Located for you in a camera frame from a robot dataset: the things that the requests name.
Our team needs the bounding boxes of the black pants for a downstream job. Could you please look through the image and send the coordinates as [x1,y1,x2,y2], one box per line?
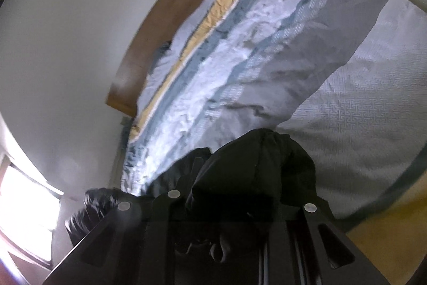
[147,128,317,262]

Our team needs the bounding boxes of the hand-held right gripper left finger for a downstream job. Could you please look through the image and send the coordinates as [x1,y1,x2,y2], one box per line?
[43,188,201,285]

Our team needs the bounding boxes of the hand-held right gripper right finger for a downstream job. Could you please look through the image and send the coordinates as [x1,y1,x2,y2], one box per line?
[267,195,394,285]

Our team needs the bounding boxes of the white patterned bedsheet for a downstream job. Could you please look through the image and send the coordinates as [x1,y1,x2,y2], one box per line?
[275,0,427,232]

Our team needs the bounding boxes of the light blue pillow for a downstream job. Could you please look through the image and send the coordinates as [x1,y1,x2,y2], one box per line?
[137,0,224,112]

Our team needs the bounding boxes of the tan blanket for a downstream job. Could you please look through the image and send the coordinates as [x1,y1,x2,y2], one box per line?
[347,195,422,285]

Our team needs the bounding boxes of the black glossy puffy cloth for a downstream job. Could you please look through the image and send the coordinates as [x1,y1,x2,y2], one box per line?
[64,188,136,247]

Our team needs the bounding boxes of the wooden headboard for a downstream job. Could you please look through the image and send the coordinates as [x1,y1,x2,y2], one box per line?
[105,0,232,117]

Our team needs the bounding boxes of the bright window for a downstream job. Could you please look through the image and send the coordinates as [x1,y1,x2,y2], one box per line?
[0,155,65,270]

